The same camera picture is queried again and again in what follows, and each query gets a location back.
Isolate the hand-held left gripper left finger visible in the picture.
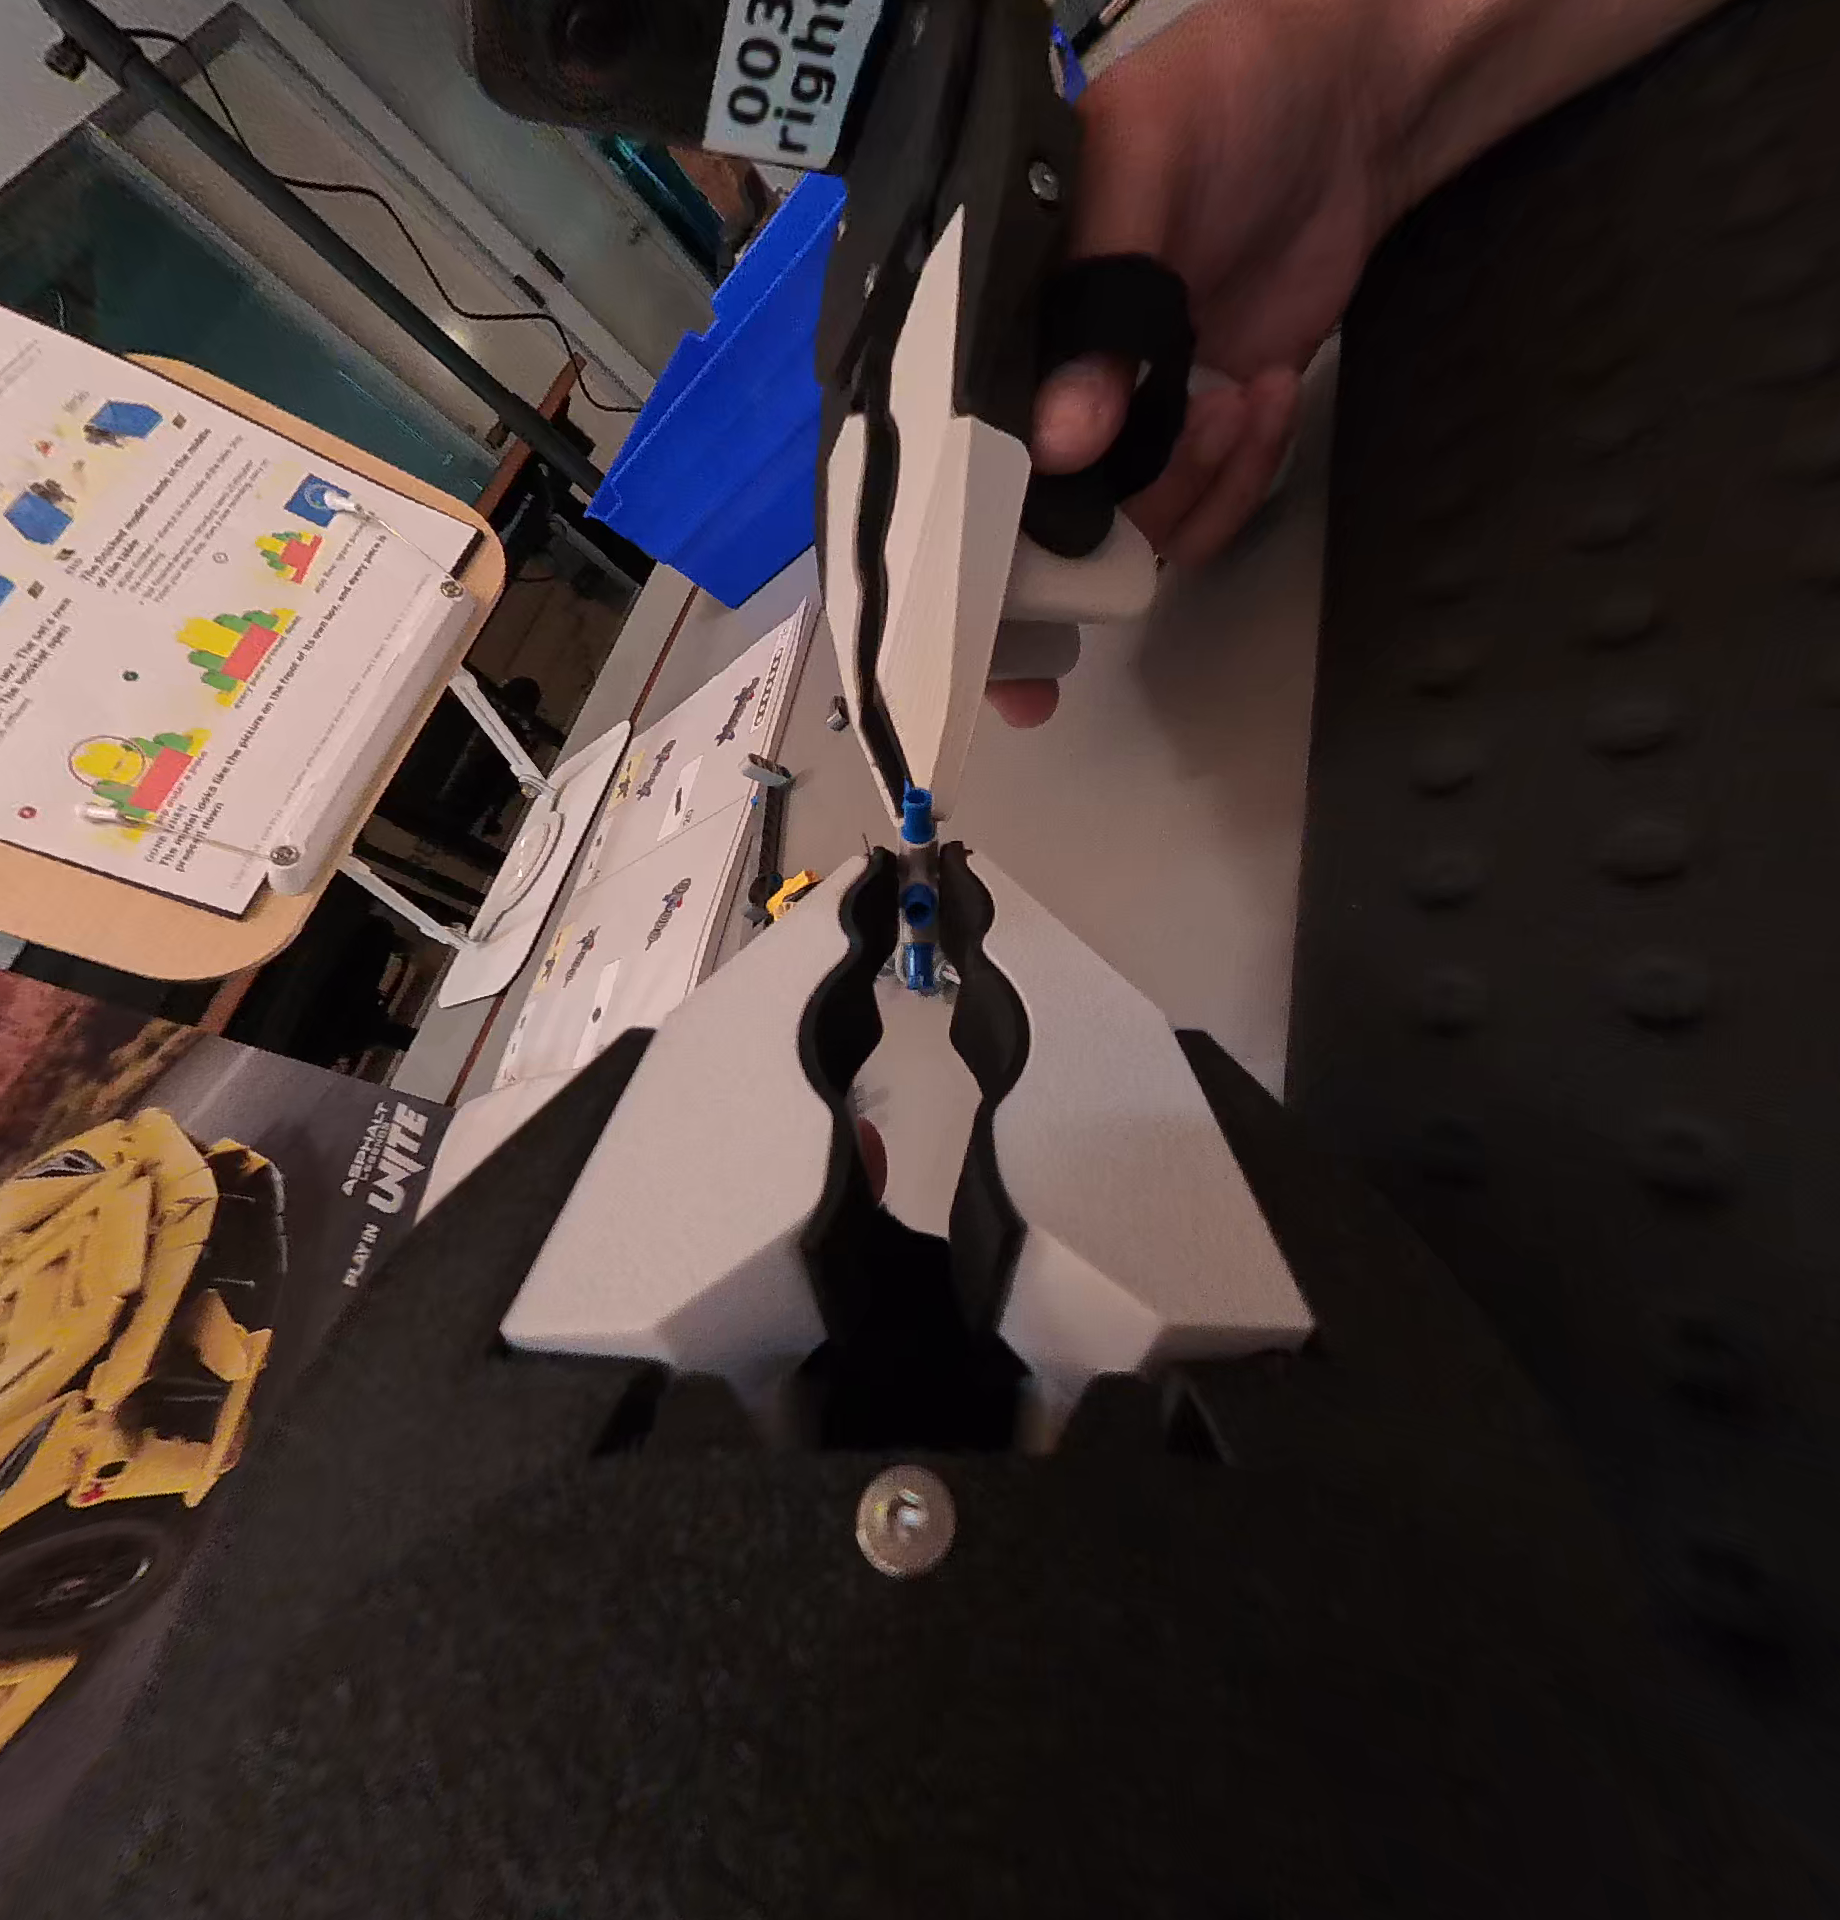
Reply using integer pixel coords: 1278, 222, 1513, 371
500, 846, 899, 1448

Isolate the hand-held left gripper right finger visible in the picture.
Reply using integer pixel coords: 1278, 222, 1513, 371
927, 843, 1315, 1448

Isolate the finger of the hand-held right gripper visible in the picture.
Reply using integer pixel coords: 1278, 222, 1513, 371
819, 405, 910, 800
867, 209, 1036, 815

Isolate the lego instruction booklet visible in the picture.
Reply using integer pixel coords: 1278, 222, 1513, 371
492, 601, 816, 1089

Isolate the grey lego connector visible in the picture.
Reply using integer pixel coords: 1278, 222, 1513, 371
888, 841, 962, 995

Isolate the lego chassis assembly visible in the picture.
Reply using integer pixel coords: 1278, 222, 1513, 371
737, 754, 828, 923

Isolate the lego set box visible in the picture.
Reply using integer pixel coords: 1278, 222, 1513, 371
0, 961, 464, 1802

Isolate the person's right hand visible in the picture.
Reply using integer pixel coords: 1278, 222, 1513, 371
988, 0, 1451, 733

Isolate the blue plastic bin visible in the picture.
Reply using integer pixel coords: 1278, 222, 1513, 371
584, 168, 851, 609

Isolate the black dimpled pad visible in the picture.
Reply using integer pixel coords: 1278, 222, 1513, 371
1281, 0, 1840, 1920

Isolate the black metal pole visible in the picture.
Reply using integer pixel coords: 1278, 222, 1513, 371
34, 0, 611, 497

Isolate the printed instruction sheet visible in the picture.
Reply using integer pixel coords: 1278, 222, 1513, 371
0, 285, 480, 919

